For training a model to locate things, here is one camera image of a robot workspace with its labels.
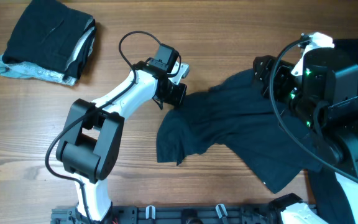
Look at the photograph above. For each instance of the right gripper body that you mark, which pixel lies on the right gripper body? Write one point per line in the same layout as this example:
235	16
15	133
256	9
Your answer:
263	71

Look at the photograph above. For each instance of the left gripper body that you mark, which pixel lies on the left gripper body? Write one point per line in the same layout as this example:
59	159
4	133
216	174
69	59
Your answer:
172	92

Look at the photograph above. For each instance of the black t-shirt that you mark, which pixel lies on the black t-shirt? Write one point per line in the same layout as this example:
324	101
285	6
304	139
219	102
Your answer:
236	115

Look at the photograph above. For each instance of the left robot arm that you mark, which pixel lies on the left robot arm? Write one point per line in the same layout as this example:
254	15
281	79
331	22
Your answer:
89	144

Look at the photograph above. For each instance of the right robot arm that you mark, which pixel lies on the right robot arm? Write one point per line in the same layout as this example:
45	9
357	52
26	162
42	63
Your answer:
326	99

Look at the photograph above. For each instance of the folded black clothes stack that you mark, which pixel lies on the folded black clothes stack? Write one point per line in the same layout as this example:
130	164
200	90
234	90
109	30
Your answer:
53	36

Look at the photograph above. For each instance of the pile of black shirts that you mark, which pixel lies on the pile of black shirts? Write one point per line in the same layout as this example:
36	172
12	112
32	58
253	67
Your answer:
329	104

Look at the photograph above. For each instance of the left white rail clip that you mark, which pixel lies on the left white rail clip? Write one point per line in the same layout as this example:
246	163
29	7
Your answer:
150	212

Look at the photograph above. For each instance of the white rail clip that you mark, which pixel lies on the white rail clip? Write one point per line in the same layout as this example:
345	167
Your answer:
150	212
221	211

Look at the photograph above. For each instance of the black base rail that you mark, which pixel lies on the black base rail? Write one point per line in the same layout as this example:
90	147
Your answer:
246	214

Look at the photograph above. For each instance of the right white rail clip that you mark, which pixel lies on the right white rail clip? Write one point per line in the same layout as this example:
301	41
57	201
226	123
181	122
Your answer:
221	211

